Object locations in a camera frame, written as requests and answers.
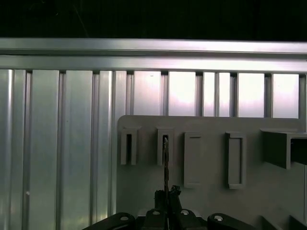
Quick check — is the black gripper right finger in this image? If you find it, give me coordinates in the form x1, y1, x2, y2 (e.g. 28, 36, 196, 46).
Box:
167, 184, 256, 230

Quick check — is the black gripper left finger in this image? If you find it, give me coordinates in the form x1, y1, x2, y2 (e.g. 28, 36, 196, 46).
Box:
83, 189, 167, 230

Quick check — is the blue RAM stick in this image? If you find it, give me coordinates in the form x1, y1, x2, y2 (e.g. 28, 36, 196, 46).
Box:
162, 139, 171, 194

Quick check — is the grey parts rack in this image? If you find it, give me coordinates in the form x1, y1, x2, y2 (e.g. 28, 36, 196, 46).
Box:
116, 115, 307, 230

